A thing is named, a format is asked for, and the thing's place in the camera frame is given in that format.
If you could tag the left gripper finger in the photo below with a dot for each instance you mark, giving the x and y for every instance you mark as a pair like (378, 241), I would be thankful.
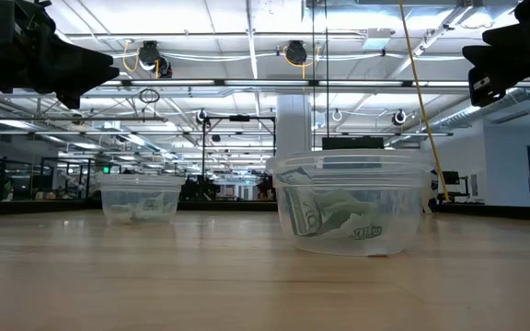
(88, 71)
(72, 100)

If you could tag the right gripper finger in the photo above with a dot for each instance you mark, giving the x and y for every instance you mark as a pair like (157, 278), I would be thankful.
(495, 94)
(499, 50)

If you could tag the small clear plastic container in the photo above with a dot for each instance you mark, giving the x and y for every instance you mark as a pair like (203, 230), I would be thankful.
(173, 188)

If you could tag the large clear plastic container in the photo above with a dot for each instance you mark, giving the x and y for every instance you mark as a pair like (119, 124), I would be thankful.
(407, 207)

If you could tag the black metal railing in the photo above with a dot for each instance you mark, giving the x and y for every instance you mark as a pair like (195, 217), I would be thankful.
(3, 177)

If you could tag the white ceiling air unit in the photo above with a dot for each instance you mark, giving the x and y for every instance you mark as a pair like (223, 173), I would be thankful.
(377, 39)

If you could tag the black rectangular box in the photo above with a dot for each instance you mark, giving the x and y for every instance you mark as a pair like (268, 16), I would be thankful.
(352, 142)

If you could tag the white building column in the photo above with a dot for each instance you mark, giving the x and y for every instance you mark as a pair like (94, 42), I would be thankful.
(293, 119)

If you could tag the silver ventilation duct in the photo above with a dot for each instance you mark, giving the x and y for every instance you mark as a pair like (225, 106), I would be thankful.
(472, 110)

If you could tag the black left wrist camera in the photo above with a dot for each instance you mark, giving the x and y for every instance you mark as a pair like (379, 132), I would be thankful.
(21, 16)

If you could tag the black table frame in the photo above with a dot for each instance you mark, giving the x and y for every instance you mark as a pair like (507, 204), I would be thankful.
(16, 208)

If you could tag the black metal frame stand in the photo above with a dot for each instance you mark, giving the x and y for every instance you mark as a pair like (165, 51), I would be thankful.
(239, 118)

